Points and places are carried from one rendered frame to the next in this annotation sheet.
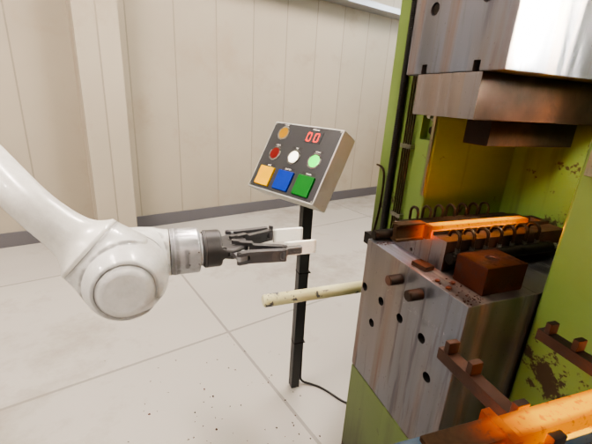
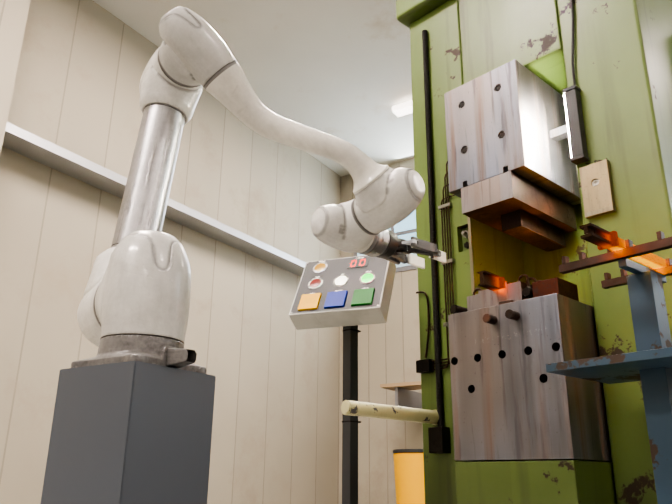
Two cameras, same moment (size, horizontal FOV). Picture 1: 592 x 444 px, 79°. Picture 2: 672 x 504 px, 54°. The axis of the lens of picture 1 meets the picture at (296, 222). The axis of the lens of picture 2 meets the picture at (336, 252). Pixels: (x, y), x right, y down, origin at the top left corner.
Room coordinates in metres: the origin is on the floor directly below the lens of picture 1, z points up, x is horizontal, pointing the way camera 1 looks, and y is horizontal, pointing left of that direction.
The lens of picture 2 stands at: (-0.80, 0.87, 0.42)
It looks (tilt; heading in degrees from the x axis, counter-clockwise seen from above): 19 degrees up; 339
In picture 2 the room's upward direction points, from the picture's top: 1 degrees clockwise
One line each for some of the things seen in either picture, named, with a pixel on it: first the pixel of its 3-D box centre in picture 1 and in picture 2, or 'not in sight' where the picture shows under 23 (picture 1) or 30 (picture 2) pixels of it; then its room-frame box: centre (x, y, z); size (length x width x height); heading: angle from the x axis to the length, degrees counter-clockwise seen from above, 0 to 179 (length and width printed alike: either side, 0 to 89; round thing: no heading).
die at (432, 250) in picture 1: (477, 233); (528, 309); (0.96, -0.51, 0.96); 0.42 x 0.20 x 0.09; 112
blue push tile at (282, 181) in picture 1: (283, 181); (336, 300); (1.28, 0.05, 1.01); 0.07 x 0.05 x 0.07; 47
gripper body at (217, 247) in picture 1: (224, 247); (390, 245); (0.67, 0.14, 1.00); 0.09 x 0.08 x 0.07; 112
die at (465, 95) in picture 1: (508, 99); (520, 210); (0.96, -0.51, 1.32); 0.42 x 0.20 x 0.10; 112
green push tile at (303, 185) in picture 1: (303, 186); (363, 297); (1.21, -0.02, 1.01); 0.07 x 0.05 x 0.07; 47
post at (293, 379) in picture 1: (300, 284); (350, 440); (1.37, -0.04, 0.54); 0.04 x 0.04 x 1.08; 22
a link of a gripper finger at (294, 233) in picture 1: (287, 234); (416, 261); (0.76, 0.02, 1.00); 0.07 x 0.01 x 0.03; 112
